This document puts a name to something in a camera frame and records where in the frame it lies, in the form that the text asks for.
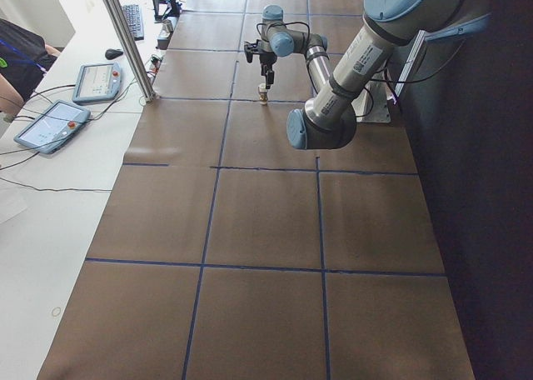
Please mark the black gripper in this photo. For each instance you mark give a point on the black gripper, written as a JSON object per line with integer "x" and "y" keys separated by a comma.
{"x": 265, "y": 59}

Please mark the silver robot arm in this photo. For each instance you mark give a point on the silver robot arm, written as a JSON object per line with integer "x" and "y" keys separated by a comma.
{"x": 328, "y": 120}

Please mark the silver metal cylinder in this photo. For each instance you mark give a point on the silver metal cylinder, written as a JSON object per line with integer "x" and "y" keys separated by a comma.
{"x": 168, "y": 24}

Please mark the black monitor stand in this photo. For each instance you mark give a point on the black monitor stand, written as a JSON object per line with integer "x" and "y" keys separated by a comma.
{"x": 164, "y": 9}

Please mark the black keyboard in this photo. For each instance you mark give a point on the black keyboard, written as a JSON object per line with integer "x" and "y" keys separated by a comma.
{"x": 134, "y": 20}

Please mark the black computer mouse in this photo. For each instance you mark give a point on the black computer mouse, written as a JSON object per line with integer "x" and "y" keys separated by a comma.
{"x": 113, "y": 53}

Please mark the far blue teach pendant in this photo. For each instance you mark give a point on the far blue teach pendant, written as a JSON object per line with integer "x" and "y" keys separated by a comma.
{"x": 97, "y": 83}

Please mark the blue teach pendant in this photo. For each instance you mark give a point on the blue teach pendant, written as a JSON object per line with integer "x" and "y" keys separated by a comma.
{"x": 55, "y": 127}
{"x": 97, "y": 83}

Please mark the near blue teach pendant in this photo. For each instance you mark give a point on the near blue teach pendant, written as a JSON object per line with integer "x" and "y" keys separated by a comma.
{"x": 55, "y": 127}

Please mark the person in black shirt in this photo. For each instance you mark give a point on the person in black shirt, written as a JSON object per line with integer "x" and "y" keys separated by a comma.
{"x": 25, "y": 60}

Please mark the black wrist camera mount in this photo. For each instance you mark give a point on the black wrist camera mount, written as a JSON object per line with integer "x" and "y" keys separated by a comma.
{"x": 252, "y": 49}

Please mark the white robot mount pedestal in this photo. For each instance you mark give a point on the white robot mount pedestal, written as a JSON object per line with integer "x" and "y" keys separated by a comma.
{"x": 372, "y": 104}

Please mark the aluminium profile post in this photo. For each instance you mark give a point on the aluminium profile post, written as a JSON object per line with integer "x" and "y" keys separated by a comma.
{"x": 129, "y": 46}

